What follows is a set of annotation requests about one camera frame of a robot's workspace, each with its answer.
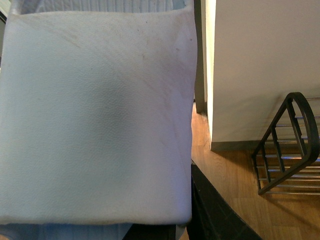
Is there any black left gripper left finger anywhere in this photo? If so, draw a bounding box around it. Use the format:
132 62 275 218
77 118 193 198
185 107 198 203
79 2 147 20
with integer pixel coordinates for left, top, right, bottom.
123 224 176 240

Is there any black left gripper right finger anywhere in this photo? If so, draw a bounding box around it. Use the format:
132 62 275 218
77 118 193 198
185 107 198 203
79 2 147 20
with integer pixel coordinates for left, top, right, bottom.
187 163 261 240

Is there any light blue slide slipper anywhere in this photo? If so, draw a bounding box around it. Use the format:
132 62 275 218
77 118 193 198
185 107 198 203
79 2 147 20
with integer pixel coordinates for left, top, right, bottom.
0 0 198 240

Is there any black metal shoe rack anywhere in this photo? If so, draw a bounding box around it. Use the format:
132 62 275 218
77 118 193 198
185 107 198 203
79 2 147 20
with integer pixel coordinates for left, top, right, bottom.
251 92 320 196

